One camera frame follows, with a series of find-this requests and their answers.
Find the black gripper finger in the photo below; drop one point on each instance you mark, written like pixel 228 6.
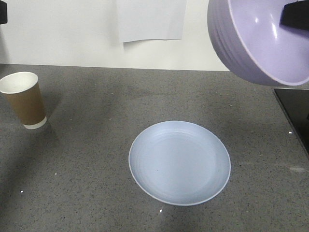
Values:
pixel 296 15

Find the purple plastic bowl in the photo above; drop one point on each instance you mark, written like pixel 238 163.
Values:
pixel 250 41

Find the light blue plate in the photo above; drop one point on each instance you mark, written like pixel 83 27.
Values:
pixel 179 163

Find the brown paper cup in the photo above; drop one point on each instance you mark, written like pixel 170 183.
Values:
pixel 22 91

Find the black induction cooktop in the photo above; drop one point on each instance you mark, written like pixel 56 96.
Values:
pixel 295 105

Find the white paper sheet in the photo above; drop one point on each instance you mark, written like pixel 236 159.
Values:
pixel 150 19

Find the wooden folding dish rack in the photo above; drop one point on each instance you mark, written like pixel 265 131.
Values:
pixel 3 12

